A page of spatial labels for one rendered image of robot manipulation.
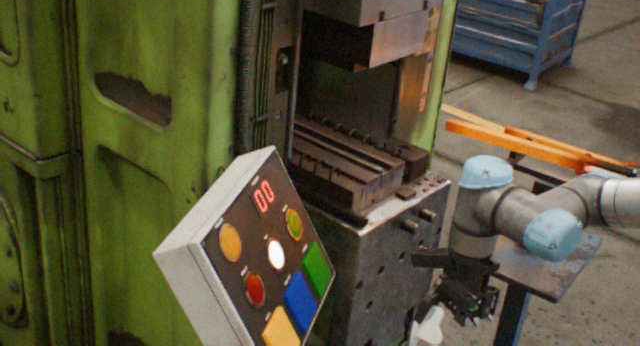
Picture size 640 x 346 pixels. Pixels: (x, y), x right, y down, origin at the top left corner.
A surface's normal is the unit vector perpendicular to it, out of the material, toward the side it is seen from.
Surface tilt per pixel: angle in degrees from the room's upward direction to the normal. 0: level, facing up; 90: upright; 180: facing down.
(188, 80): 89
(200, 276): 90
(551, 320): 0
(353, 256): 90
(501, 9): 89
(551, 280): 0
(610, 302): 0
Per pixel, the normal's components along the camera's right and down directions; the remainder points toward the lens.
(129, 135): -0.65, 0.29
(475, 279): -0.84, 0.18
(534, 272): 0.09, -0.88
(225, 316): -0.27, 0.42
